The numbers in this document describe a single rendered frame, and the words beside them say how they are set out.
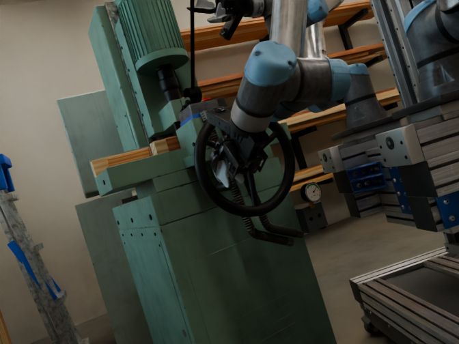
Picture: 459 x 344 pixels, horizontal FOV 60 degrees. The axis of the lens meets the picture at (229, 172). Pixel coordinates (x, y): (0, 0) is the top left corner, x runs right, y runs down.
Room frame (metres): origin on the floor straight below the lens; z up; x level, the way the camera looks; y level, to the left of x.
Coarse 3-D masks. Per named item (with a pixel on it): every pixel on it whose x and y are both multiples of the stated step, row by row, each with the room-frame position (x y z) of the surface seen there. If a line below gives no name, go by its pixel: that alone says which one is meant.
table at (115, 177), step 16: (288, 128) 1.30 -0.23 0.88; (272, 144) 1.26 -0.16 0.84; (144, 160) 1.07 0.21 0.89; (160, 160) 1.09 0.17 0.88; (176, 160) 1.11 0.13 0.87; (192, 160) 1.06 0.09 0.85; (208, 160) 1.05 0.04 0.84; (112, 176) 1.03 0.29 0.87; (128, 176) 1.05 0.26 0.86; (144, 176) 1.07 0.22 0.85; (160, 176) 1.09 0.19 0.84; (112, 192) 1.17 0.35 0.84
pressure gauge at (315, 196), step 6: (306, 186) 1.22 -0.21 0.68; (312, 186) 1.23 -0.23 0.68; (318, 186) 1.24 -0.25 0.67; (306, 192) 1.22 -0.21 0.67; (312, 192) 1.23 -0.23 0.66; (318, 192) 1.24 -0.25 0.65; (306, 198) 1.22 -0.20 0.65; (312, 198) 1.23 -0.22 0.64; (318, 198) 1.24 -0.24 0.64; (312, 204) 1.25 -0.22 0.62
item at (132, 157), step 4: (136, 152) 1.22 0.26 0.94; (140, 152) 1.23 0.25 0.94; (144, 152) 1.23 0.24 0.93; (148, 152) 1.24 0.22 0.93; (120, 156) 1.20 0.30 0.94; (124, 156) 1.20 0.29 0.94; (128, 156) 1.21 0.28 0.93; (132, 156) 1.21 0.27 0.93; (136, 156) 1.22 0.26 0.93; (140, 156) 1.23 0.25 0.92; (144, 156) 1.23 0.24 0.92; (148, 156) 1.24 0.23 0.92; (108, 160) 1.18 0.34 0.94; (112, 160) 1.19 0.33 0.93; (116, 160) 1.19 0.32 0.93; (120, 160) 1.20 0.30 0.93; (124, 160) 1.20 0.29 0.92; (128, 160) 1.21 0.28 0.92; (132, 160) 1.21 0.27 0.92; (108, 164) 1.18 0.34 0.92; (112, 164) 1.18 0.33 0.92; (116, 164) 1.19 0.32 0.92
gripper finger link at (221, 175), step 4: (220, 160) 0.83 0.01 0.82; (220, 164) 0.84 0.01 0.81; (224, 164) 0.83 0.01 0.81; (220, 168) 0.85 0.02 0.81; (224, 168) 0.83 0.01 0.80; (216, 172) 0.86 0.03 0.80; (220, 172) 0.86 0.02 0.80; (224, 172) 0.84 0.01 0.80; (216, 176) 0.87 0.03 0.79; (220, 176) 0.86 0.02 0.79; (224, 176) 0.85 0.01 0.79; (220, 180) 0.90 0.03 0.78; (224, 180) 0.85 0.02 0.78; (228, 180) 0.84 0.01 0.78; (224, 184) 0.86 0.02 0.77; (228, 184) 0.84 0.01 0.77
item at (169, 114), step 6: (168, 102) 1.27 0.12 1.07; (174, 102) 1.26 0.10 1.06; (180, 102) 1.27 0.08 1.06; (168, 108) 1.28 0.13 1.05; (174, 108) 1.26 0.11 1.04; (180, 108) 1.26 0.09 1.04; (162, 114) 1.34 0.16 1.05; (168, 114) 1.29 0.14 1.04; (174, 114) 1.25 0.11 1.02; (162, 120) 1.36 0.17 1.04; (168, 120) 1.31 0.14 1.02; (174, 120) 1.26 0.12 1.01; (168, 126) 1.32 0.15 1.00
